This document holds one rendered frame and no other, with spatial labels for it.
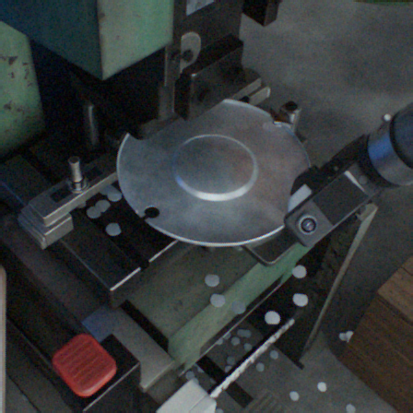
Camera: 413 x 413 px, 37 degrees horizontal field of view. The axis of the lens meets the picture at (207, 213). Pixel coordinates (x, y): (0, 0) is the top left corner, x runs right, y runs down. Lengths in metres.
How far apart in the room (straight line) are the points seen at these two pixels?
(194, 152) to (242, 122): 0.11
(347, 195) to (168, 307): 0.35
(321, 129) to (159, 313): 1.34
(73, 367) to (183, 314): 0.23
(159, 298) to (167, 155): 0.22
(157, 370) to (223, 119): 0.40
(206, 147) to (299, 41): 1.59
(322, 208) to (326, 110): 1.53
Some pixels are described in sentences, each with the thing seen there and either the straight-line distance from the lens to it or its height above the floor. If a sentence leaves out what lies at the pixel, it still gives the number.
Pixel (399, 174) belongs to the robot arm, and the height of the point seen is 0.99.
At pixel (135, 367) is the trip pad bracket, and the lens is 0.85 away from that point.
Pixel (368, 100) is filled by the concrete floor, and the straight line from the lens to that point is 2.33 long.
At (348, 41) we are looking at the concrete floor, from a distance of 2.57.
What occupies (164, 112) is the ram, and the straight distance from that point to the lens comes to 0.84.
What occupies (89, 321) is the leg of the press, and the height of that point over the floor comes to 0.64.
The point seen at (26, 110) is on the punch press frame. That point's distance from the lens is 1.06.
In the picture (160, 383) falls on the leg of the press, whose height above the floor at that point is 0.62.
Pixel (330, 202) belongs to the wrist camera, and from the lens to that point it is 0.73.
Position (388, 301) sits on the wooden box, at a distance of 1.39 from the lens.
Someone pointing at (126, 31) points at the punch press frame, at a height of 1.10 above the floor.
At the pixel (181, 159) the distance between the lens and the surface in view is 0.93.
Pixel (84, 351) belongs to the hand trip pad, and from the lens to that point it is 0.80.
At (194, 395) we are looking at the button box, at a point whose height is 0.63.
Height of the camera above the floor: 1.48
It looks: 53 degrees down
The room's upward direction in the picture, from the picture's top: 7 degrees clockwise
